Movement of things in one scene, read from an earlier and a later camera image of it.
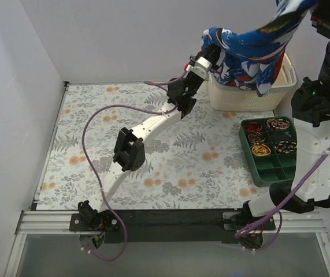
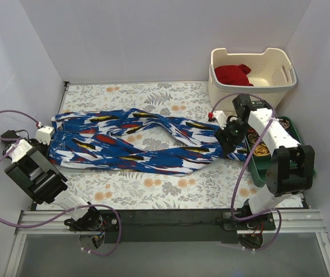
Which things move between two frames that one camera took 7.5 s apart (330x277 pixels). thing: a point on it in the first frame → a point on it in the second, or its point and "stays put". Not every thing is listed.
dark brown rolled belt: [256, 138] stays put
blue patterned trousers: [255, 60] → [133, 141]
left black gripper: [214, 53] → [43, 148]
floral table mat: [199, 163] stays put
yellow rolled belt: [260, 150] stays put
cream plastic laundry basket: [223, 97] stays put
